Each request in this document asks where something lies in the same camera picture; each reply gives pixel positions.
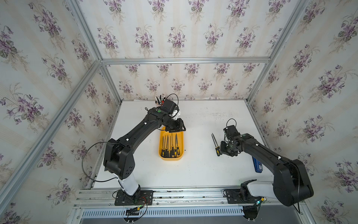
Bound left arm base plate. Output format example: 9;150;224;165
114;190;154;206

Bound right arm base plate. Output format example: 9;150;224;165
223;188;262;204

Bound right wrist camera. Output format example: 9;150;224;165
224;125;240;140

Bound blue handled tool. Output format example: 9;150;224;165
252;157;263;173

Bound pens in cup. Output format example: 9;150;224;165
155;95;166;105

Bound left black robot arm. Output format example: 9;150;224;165
103;101;186;198

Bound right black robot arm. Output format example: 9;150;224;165
218;129;314;206

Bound aluminium mounting rail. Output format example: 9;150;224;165
69;184;304;209

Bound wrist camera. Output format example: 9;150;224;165
224;125;240;140
160;99;180;119

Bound yellow plastic storage tray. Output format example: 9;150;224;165
158;129;185;161

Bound yellow-black file tool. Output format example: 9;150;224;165
164;136;169;158
212;133;223;155
168;136;172;158
171;134;174;158
175;134;180;156
211;133;221;157
161;136;165;158

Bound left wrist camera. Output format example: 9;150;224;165
160;99;180;119

